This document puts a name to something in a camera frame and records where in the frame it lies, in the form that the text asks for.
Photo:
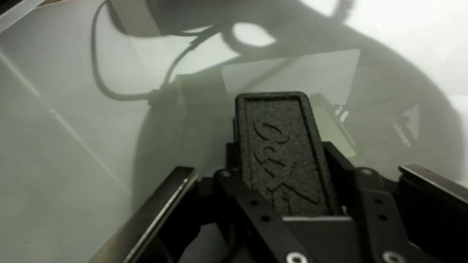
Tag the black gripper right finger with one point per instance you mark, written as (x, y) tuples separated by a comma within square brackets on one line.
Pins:
[(384, 219)]

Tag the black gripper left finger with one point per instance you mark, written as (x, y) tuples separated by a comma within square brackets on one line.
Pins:
[(253, 213)]

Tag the black whiteboard duster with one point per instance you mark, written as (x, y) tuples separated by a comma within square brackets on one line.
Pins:
[(285, 155)]

